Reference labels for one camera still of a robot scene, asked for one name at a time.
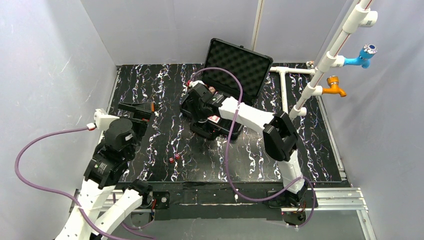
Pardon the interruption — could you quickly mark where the orange pipe valve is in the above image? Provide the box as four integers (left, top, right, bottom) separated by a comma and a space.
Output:
322, 75, 347, 98

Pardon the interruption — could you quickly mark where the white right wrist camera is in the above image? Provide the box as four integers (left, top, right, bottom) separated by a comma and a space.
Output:
187, 80, 206, 89

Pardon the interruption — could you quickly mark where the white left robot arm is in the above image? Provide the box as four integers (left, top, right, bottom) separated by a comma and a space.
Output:
57, 101, 155, 240

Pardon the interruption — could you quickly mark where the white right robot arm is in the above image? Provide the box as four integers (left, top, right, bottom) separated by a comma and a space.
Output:
184, 81, 308, 205

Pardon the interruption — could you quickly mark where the red playing card deck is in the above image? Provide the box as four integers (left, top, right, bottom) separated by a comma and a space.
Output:
207, 115, 221, 123

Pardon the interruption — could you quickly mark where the white pvc pipe frame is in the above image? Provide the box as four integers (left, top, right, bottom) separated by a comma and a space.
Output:
270, 0, 378, 120

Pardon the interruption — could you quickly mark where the pink blue chip stack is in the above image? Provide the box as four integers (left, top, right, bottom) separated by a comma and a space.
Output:
208, 86, 216, 94

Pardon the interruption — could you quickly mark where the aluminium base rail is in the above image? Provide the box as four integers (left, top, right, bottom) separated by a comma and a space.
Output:
62, 185, 379, 240

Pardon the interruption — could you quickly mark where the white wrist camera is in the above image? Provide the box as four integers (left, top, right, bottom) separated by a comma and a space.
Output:
187, 80, 206, 89
86, 108, 119, 131

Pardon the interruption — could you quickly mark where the black poker set case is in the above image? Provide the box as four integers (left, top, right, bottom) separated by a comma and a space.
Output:
180, 38, 273, 140

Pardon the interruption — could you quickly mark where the blue pipe valve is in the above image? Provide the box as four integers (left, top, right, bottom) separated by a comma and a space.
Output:
343, 44, 378, 69

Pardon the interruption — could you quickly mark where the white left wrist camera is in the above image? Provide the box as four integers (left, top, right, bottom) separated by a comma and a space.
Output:
86, 108, 119, 131

